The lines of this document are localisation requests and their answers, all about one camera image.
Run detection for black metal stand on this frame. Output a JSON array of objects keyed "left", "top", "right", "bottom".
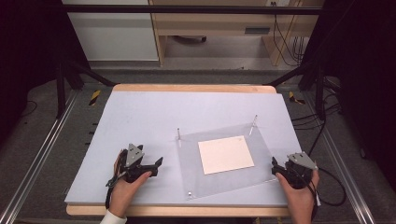
[
  {"left": 264, "top": 60, "right": 329, "bottom": 122},
  {"left": 55, "top": 58, "right": 117, "bottom": 119}
]

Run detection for white table mat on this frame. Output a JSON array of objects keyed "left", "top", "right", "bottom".
[{"left": 64, "top": 91, "right": 303, "bottom": 208}]

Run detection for person's left hand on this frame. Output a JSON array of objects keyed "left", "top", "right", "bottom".
[{"left": 108, "top": 148, "right": 153, "bottom": 218}]

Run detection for bundle of black floor cables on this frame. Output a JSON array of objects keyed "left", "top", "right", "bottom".
[{"left": 290, "top": 77, "right": 344, "bottom": 158}]

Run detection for yellow black tape strip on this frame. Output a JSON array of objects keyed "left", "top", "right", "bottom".
[
  {"left": 288, "top": 91, "right": 306, "bottom": 105},
  {"left": 88, "top": 89, "right": 103, "bottom": 107}
]

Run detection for paper picture card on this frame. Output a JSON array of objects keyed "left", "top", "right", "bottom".
[{"left": 197, "top": 134, "right": 256, "bottom": 175}]

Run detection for wooden table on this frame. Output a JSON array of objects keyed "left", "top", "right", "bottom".
[{"left": 65, "top": 83, "right": 291, "bottom": 218}]

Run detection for white cabinet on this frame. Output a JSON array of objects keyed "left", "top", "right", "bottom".
[{"left": 61, "top": 0, "right": 160, "bottom": 63}]

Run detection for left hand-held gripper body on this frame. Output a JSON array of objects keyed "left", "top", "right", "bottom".
[{"left": 120, "top": 143, "right": 157, "bottom": 184}]

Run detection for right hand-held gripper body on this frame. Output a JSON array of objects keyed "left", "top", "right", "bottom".
[{"left": 279, "top": 151, "right": 319, "bottom": 190}]

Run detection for clear acrylic photo frame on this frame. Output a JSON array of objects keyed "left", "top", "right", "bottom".
[{"left": 176, "top": 114, "right": 279, "bottom": 201}]

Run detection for light wooden desk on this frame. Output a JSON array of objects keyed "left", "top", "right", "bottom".
[{"left": 148, "top": 0, "right": 325, "bottom": 67}]

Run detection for hanging black cables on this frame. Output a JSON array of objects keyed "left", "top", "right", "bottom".
[{"left": 271, "top": 2, "right": 306, "bottom": 67}]

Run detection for thin black floor cable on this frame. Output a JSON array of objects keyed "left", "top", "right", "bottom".
[{"left": 19, "top": 98, "right": 39, "bottom": 119}]

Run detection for black horizontal frame bar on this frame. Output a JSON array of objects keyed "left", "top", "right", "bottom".
[{"left": 61, "top": 4, "right": 323, "bottom": 16}]

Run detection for aluminium floor rail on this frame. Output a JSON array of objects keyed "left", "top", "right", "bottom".
[
  {"left": 0, "top": 90, "right": 79, "bottom": 224},
  {"left": 302, "top": 91, "right": 376, "bottom": 224}
]

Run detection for person's right hand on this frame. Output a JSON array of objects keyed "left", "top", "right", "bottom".
[{"left": 275, "top": 169, "right": 321, "bottom": 219}]

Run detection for black curtain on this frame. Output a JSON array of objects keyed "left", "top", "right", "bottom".
[
  {"left": 299, "top": 0, "right": 396, "bottom": 190},
  {"left": 0, "top": 0, "right": 92, "bottom": 150}
]

